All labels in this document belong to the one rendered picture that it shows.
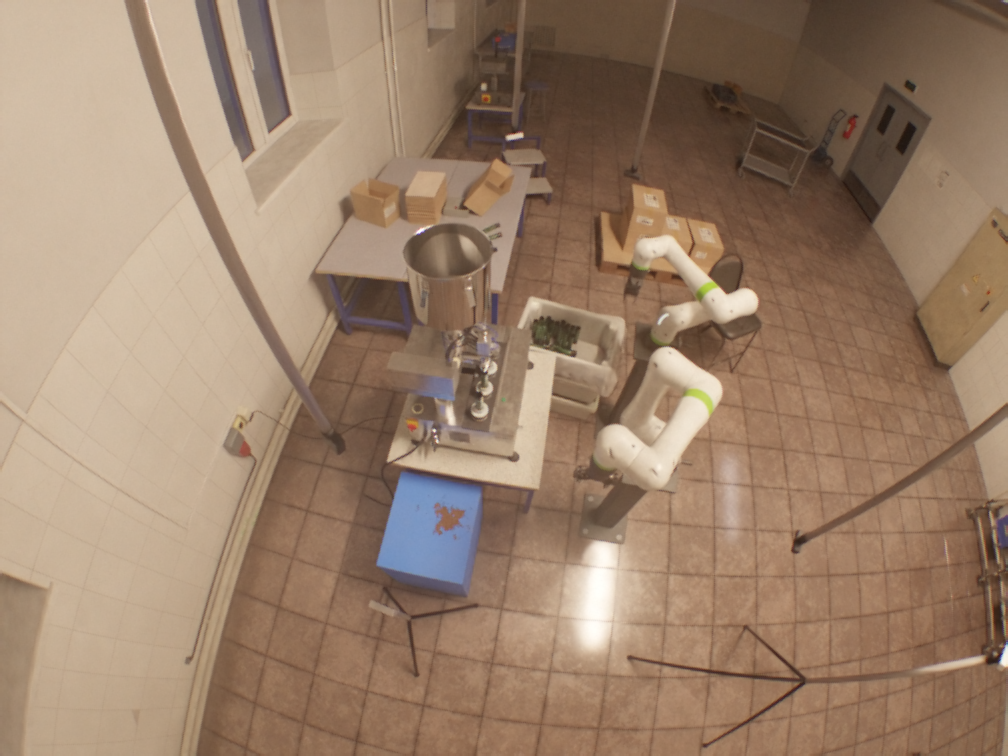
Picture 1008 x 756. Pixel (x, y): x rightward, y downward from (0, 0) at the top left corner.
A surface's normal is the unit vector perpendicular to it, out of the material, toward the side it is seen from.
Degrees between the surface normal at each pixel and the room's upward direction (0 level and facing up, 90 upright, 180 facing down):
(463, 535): 0
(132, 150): 90
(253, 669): 0
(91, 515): 90
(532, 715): 0
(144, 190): 90
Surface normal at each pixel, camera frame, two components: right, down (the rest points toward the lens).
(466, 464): 0.04, -0.56
